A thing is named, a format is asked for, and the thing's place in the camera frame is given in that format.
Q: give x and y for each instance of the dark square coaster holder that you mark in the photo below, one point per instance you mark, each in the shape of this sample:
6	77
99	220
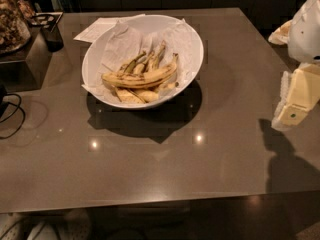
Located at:
47	25

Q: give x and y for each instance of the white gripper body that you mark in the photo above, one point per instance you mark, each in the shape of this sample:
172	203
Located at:
306	34

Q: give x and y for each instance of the white paper towel liner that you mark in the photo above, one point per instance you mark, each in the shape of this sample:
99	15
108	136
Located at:
121	44

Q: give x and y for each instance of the white paper sheet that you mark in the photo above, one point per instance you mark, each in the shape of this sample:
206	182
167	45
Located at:
100	26

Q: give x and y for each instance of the glass jar with snacks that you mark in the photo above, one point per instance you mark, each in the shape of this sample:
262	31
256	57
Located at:
14	30

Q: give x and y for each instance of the dark wooden box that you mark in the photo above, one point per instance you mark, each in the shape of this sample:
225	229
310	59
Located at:
25	69

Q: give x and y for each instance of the spotted yellow banana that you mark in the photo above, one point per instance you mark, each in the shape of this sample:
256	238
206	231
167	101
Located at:
142	80

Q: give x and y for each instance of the white ceramic bowl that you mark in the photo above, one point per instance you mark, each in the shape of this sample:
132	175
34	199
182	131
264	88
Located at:
100	50

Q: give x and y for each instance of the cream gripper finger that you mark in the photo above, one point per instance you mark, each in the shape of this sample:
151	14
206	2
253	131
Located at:
299	93

